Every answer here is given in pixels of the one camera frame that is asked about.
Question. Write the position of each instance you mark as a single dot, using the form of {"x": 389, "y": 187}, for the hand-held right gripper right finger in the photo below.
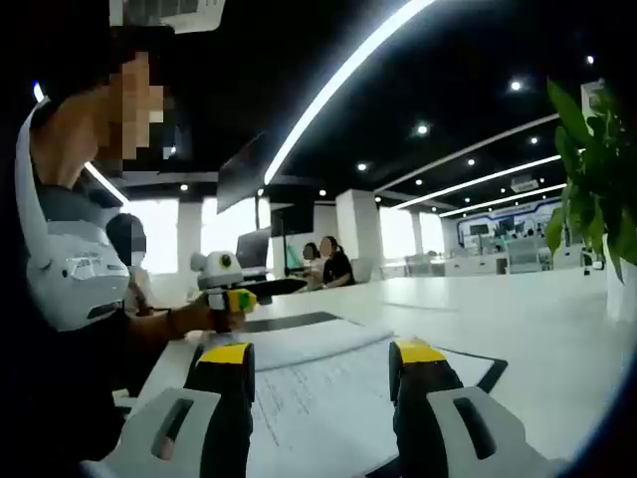
{"x": 423, "y": 413}

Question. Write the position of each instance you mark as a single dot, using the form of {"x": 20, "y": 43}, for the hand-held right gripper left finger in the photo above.
{"x": 224, "y": 418}

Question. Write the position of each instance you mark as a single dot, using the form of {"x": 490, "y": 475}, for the blue white wall display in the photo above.
{"x": 502, "y": 219}

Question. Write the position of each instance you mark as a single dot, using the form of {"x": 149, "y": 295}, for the long curved ceiling light strip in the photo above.
{"x": 338, "y": 79}

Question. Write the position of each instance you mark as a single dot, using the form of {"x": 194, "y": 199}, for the hanging dark screen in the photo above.
{"x": 244, "y": 174}

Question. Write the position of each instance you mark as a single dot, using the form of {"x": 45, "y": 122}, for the person's dark clothed torso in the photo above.
{"x": 60, "y": 398}

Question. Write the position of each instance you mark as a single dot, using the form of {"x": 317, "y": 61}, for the person's left hand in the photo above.
{"x": 199, "y": 318}

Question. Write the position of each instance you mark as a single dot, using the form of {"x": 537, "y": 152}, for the straight ceiling light strip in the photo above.
{"x": 107, "y": 184}

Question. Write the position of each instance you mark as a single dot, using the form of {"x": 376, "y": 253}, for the dark monitor on pole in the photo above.
{"x": 293, "y": 219}

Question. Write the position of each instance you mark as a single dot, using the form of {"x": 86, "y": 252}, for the green potted plant white pot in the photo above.
{"x": 602, "y": 189}

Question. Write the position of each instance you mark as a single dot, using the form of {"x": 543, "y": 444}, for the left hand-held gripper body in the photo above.
{"x": 219, "y": 271}

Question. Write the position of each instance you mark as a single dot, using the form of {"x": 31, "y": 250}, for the ceiling air conditioner cassette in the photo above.
{"x": 524, "y": 184}

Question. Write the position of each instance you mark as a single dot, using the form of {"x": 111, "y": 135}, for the white grey chest-worn device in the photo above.
{"x": 69, "y": 269}

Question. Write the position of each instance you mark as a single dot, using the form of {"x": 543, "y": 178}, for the grey office chair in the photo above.
{"x": 523, "y": 256}

